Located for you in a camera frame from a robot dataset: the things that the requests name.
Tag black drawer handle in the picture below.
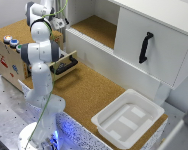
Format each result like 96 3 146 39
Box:
54 54 79 75

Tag black door handle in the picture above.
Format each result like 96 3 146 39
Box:
138 31 155 65

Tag white sliding door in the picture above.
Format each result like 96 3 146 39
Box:
112 6 188 90

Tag green button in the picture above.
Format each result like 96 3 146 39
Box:
15 44 24 53

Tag red button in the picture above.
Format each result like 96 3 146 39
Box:
3 34 13 44

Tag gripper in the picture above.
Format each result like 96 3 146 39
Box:
53 16 70 31

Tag white plastic box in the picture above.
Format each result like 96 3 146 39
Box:
90 88 166 150

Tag blue button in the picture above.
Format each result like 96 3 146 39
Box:
9 38 20 48

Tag wooden drawer box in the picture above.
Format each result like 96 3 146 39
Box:
0 18 65 93

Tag white cabinet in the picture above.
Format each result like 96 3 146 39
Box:
62 0 188 106

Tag green cable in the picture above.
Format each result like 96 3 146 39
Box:
27 0 70 150

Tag wooden drawer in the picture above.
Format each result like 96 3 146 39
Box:
48 50 79 82

